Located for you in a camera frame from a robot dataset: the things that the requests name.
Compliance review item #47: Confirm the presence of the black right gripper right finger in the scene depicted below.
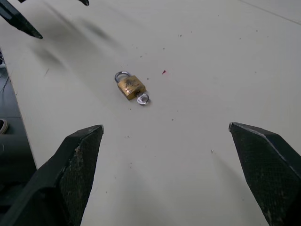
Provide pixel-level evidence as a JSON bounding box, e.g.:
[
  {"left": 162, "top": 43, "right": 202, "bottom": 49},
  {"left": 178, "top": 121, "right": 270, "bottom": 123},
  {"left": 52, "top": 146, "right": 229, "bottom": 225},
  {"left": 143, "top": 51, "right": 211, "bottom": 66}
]
[{"left": 228, "top": 121, "right": 301, "bottom": 226}]

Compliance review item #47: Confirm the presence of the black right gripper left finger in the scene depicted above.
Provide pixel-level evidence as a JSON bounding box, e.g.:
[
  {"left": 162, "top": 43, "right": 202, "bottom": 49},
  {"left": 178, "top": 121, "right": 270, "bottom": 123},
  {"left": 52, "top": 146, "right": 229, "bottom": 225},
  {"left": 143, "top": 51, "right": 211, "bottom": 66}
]
[{"left": 0, "top": 124, "right": 105, "bottom": 226}]

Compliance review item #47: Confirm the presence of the silver key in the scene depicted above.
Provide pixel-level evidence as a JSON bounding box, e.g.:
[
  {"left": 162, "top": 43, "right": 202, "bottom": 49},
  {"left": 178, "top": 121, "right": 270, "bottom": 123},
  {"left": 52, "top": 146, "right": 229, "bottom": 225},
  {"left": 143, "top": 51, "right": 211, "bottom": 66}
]
[{"left": 134, "top": 91, "right": 150, "bottom": 106}]

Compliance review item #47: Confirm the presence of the grey shoe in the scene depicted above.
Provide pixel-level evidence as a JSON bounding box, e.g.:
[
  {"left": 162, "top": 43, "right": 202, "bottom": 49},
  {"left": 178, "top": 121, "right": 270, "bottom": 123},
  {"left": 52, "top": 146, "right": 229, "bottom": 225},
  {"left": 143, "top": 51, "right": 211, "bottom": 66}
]
[{"left": 0, "top": 119, "right": 9, "bottom": 135}]

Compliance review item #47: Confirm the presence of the brass padlock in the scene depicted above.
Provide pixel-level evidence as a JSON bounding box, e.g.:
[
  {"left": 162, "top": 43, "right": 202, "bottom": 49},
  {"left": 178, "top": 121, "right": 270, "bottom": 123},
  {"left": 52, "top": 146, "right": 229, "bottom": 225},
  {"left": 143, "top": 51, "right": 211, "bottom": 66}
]
[{"left": 114, "top": 71, "right": 146, "bottom": 101}]

